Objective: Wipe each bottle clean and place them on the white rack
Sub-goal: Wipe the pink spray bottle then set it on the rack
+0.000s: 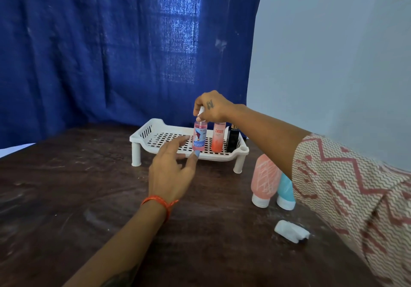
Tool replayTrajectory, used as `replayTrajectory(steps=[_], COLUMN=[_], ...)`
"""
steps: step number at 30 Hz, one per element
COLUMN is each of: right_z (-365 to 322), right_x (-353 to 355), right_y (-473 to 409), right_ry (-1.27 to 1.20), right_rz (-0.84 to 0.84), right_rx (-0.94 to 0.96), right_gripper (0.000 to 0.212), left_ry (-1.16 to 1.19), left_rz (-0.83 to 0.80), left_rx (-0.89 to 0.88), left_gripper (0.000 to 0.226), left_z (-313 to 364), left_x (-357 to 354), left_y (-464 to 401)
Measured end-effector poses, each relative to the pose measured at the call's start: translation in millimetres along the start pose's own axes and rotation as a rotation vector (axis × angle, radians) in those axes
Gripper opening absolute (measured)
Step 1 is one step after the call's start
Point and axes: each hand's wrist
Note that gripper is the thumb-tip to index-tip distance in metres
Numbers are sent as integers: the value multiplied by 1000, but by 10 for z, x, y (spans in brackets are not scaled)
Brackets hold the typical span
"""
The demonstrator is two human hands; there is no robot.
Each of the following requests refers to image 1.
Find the pink spray bottle white cap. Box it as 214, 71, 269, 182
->
192, 107, 208, 152

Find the dark blue curtain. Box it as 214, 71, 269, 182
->
0, 0, 265, 149

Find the patterned right sleeve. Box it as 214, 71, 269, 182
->
291, 133, 411, 287

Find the person's left forearm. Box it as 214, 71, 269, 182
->
63, 198, 171, 287

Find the black perfume bottle gold cap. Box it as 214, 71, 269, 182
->
226, 123, 241, 153

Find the orange thread bracelet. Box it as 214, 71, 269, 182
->
141, 194, 179, 223

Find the white perforated plastic rack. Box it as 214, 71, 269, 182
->
129, 118, 250, 174

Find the pink squeeze bottle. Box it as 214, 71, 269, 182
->
250, 153, 283, 209

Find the orange spray bottle silver cap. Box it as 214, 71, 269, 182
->
211, 122, 226, 153

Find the person's right hand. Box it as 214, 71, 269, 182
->
193, 90, 237, 123

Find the teal squeeze bottle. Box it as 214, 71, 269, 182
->
276, 173, 297, 211

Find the person's left hand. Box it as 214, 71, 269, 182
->
147, 135, 201, 204

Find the white wet wipe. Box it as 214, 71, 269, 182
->
274, 220, 311, 244

